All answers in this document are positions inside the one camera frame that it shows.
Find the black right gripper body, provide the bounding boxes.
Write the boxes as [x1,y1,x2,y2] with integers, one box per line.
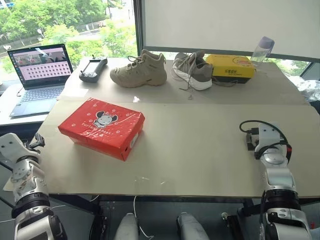
[244,127,260,152]

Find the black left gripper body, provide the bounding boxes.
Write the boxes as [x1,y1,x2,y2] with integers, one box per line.
[22,141,42,157]

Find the red shoe box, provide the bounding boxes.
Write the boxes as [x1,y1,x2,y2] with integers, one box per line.
[57,97,146,162]

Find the open grey laptop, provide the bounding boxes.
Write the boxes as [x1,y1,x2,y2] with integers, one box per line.
[6,43,74,119]

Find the yellow cardboard box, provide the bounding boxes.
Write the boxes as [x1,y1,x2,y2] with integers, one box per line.
[205,54,258,85]

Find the crumpled clear plastic bag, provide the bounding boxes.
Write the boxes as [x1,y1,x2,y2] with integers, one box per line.
[295,79,320,101]

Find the grey sneaker with white sole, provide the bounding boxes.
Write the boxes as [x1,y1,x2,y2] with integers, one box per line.
[171,50,214,100]

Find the clear bottle with purple cap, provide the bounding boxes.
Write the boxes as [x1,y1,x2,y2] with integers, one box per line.
[249,36,276,67]

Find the black handheld remote controller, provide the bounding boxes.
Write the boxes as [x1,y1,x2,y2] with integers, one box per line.
[78,54,109,84]

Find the grey rounded robot leg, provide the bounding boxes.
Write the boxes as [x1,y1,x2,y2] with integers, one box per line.
[175,212,210,240]
[114,212,140,240]

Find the beige high-top hiking shoe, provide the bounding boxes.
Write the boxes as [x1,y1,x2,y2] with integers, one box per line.
[109,49,168,89]

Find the white roller window blind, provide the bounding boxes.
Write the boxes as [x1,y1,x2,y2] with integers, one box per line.
[140,0,320,54]

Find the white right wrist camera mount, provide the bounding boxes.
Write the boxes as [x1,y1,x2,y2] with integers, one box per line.
[254,122,286,154]

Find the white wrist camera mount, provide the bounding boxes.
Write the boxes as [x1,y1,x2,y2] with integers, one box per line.
[0,132,28,161]
[254,122,286,154]

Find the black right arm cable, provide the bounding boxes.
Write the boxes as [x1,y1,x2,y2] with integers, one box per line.
[239,120,294,165]

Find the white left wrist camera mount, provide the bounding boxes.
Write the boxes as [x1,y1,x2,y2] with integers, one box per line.
[0,132,28,161]

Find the thin white cable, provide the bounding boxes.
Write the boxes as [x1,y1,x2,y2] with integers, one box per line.
[133,195,149,238]

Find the dark window frame post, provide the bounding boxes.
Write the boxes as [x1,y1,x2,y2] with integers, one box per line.
[132,0,146,59]

